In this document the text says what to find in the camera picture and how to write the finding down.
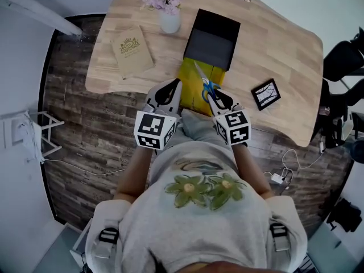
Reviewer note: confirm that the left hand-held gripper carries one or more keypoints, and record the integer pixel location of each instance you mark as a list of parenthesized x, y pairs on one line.
[(150, 125)]

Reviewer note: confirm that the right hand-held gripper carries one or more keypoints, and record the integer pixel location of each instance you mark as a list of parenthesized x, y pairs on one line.
[(237, 124)]

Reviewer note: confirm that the black box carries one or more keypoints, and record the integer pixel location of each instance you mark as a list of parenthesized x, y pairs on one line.
[(211, 41)]

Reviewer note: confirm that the person's left forearm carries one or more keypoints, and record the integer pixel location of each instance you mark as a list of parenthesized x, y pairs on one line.
[(135, 175)]

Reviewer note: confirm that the person's right forearm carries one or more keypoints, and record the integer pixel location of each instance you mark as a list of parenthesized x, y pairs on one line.
[(251, 172)]

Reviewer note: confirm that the person's grey trouser leg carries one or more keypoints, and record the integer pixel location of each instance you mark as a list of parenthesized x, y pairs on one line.
[(199, 129)]

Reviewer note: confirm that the tan hardcover book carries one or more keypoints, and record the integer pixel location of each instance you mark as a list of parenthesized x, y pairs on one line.
[(132, 51)]

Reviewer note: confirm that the white power adapter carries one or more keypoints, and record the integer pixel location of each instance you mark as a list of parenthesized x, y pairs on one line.
[(277, 178)]

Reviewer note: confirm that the person's grey flower-print shirt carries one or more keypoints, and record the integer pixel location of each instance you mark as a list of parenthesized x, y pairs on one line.
[(196, 226)]

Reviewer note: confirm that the black office chair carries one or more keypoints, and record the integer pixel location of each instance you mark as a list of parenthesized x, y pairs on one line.
[(341, 58)]

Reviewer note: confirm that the white folding stool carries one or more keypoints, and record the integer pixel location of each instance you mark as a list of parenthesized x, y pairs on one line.
[(28, 135)]

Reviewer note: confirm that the white pipe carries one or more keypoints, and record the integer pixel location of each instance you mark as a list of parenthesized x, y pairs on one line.
[(42, 17)]

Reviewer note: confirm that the black picture frame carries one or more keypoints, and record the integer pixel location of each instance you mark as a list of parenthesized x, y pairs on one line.
[(266, 94)]

